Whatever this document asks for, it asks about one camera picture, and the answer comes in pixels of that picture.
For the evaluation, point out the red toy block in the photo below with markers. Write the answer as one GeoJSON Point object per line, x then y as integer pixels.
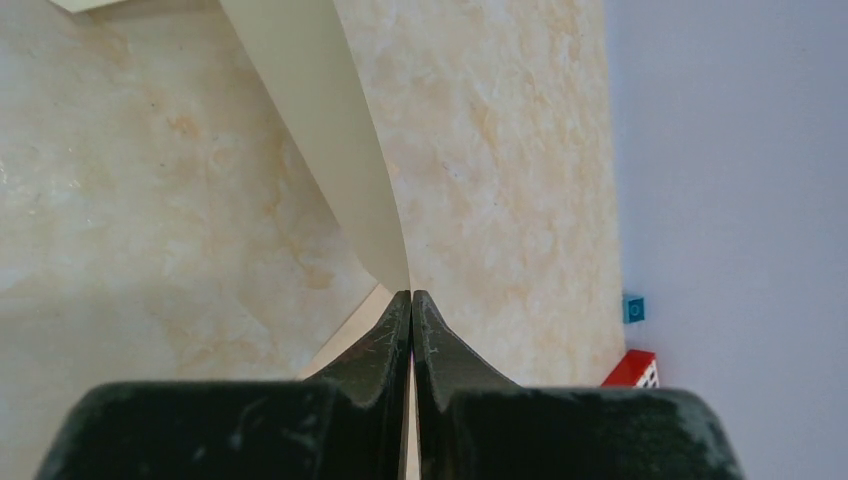
{"type": "Point", "coordinates": [637, 369]}

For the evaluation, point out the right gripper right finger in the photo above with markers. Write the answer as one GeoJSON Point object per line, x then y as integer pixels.
{"type": "Point", "coordinates": [475, 423]}

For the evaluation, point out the small blue block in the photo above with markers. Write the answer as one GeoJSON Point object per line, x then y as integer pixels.
{"type": "Point", "coordinates": [633, 309]}

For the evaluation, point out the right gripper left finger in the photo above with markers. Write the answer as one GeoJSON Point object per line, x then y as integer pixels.
{"type": "Point", "coordinates": [346, 421]}

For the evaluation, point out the letter sheet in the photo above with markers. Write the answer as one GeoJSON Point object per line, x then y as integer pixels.
{"type": "Point", "coordinates": [300, 51]}

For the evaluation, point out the yellow envelope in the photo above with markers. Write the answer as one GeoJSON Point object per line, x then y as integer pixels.
{"type": "Point", "coordinates": [80, 6]}

